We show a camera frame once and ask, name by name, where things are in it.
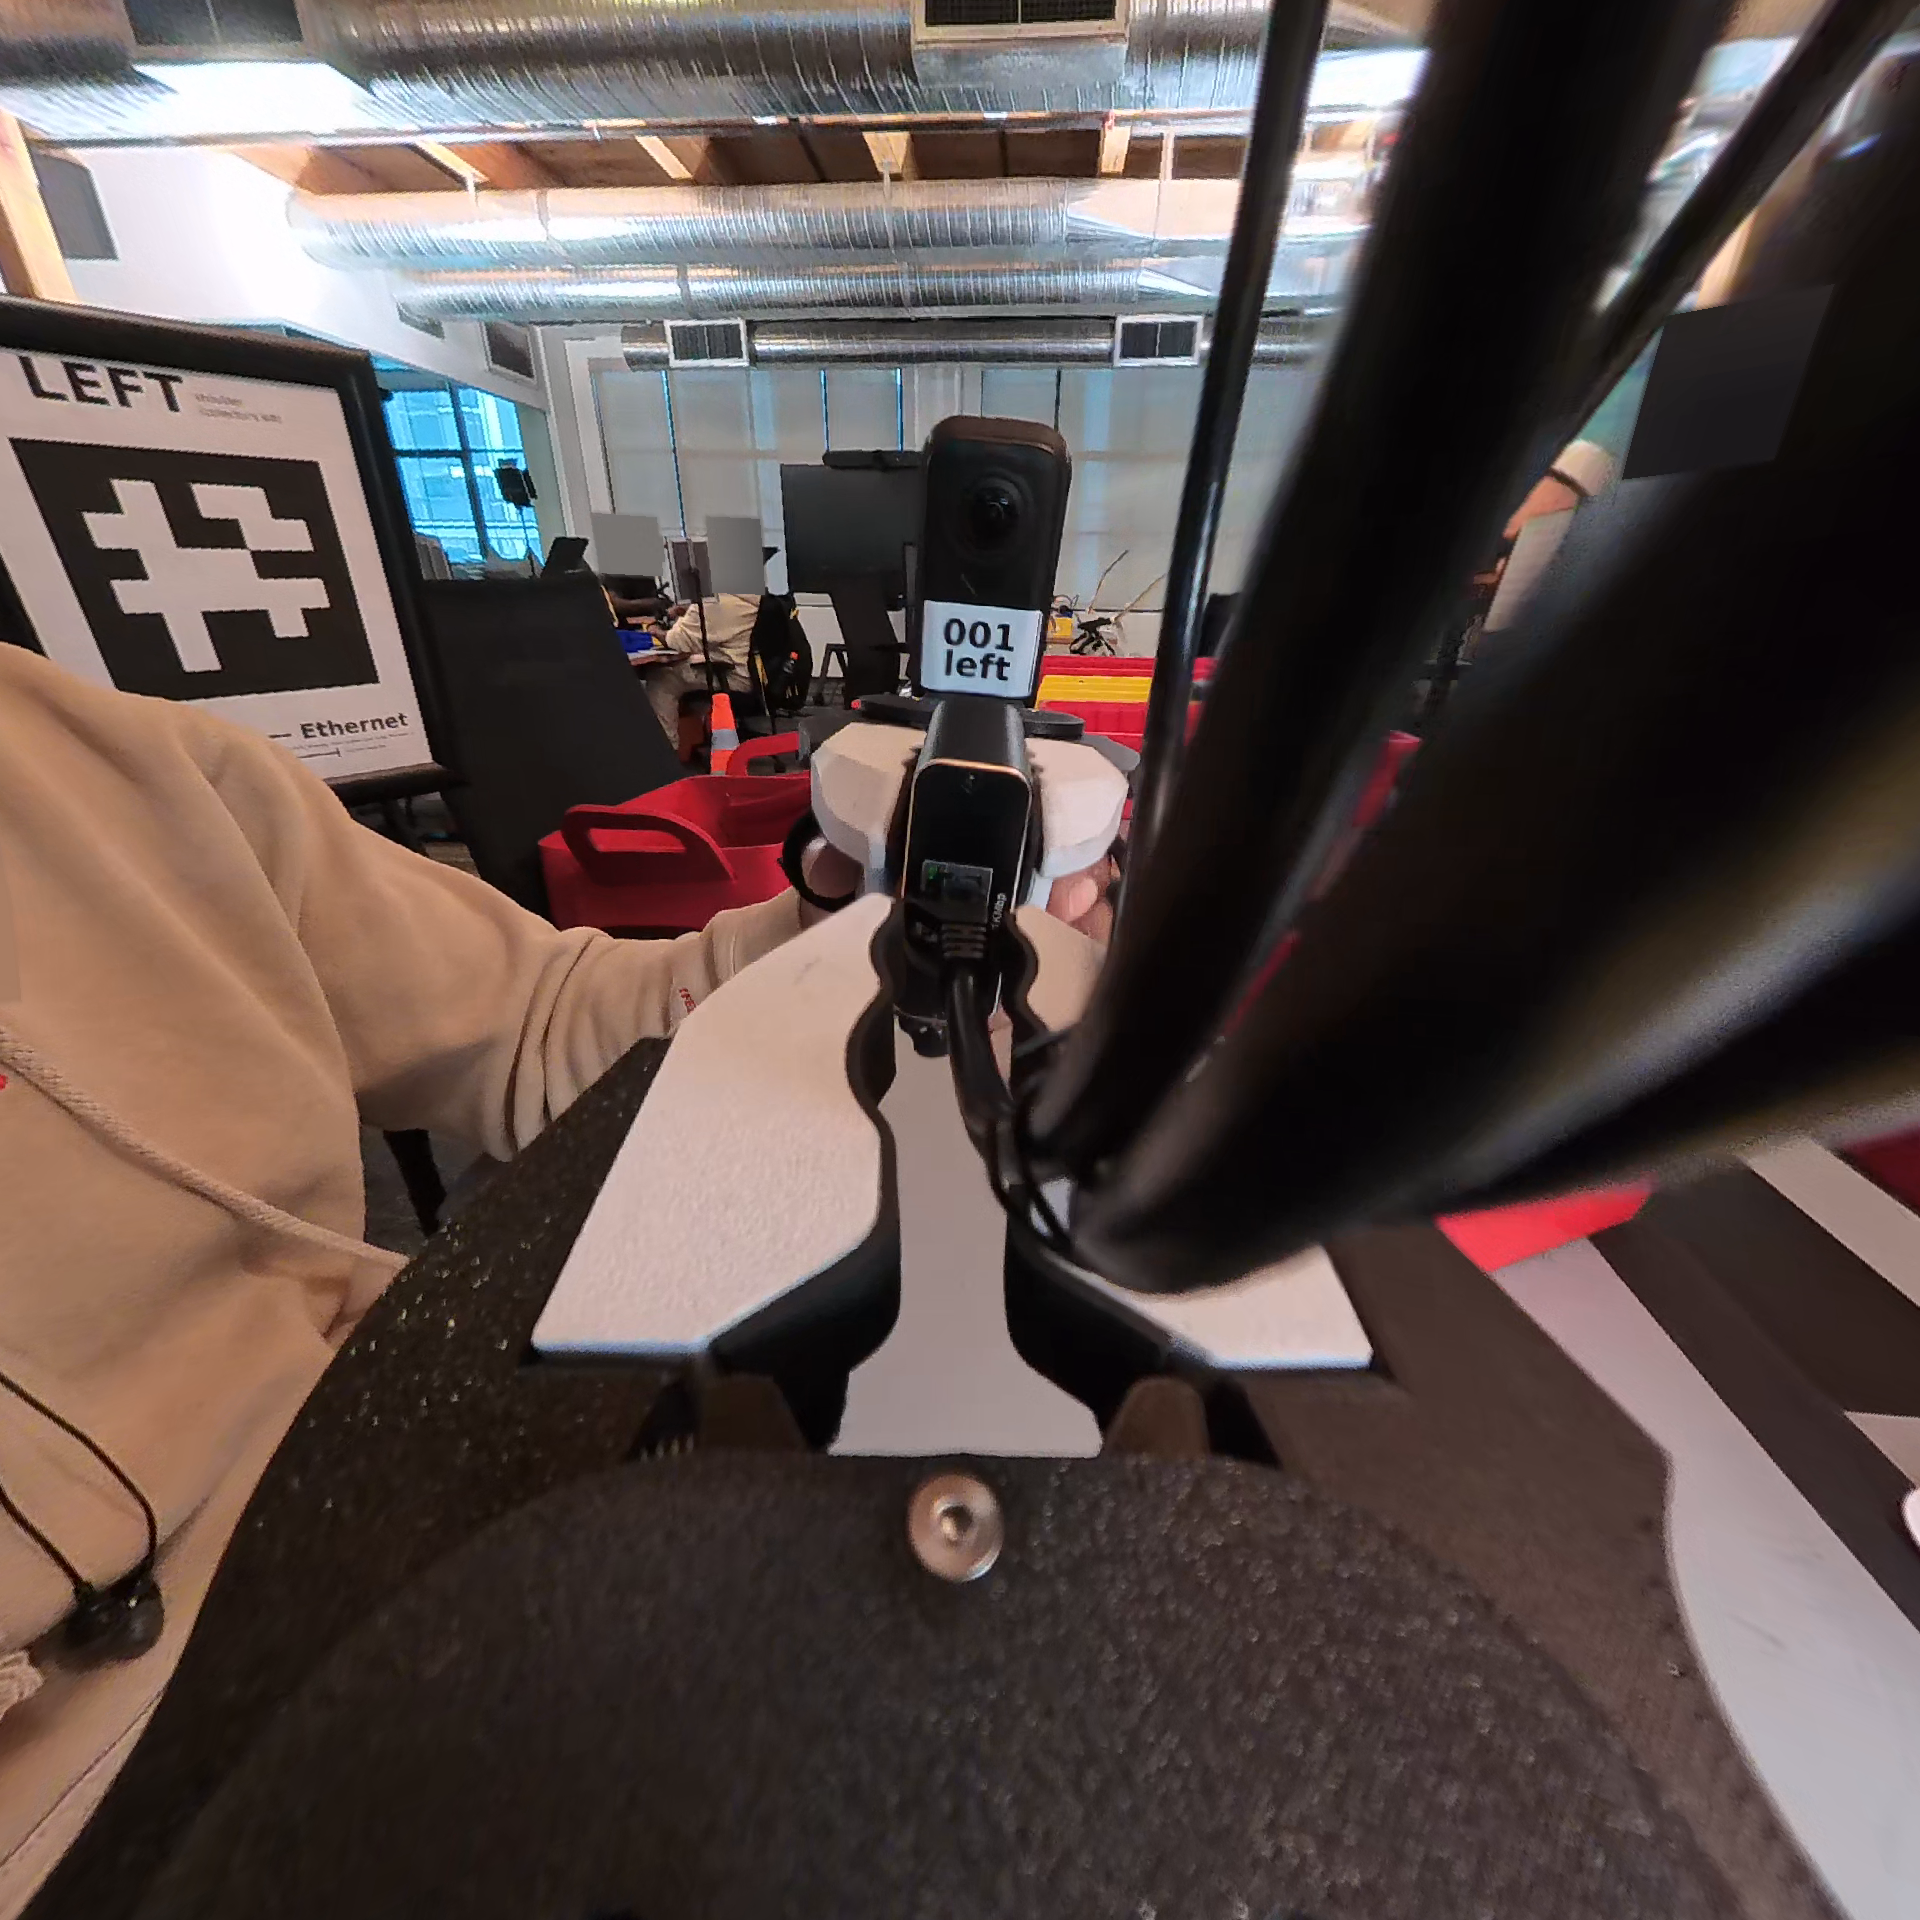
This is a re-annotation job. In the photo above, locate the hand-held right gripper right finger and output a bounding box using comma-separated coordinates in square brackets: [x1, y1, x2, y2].
[1003, 913, 1375, 1367]

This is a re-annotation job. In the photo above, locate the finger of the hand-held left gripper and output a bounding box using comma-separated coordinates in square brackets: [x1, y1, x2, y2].
[812, 725, 921, 900]
[1029, 744, 1133, 903]

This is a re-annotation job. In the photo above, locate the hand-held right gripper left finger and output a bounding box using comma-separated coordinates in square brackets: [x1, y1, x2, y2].
[533, 895, 903, 1365]

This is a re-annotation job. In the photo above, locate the black ethernet cable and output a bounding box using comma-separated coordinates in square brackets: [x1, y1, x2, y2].
[901, 0, 1920, 1300]

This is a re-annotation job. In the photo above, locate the person's left forearm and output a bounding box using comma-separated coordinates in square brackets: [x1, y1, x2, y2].
[359, 817, 825, 1158]

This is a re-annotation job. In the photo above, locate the person's left hand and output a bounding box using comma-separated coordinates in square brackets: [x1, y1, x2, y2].
[793, 832, 1121, 950]

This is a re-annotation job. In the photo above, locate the black monitor screen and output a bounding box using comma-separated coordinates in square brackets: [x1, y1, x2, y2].
[781, 461, 921, 605]

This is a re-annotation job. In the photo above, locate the black backpack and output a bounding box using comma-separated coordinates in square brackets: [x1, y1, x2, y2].
[749, 591, 815, 718]

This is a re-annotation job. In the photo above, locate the red plastic tote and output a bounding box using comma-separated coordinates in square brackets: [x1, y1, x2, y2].
[541, 733, 820, 943]

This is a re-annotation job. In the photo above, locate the black framed marker sign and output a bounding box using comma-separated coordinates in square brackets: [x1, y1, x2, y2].
[0, 298, 459, 794]

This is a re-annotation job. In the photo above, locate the silver ventilation duct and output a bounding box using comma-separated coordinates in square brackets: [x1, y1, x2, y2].
[289, 180, 1322, 272]
[0, 0, 1428, 144]

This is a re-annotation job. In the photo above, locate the black earbud cord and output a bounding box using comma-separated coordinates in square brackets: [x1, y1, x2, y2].
[0, 1367, 167, 1675]

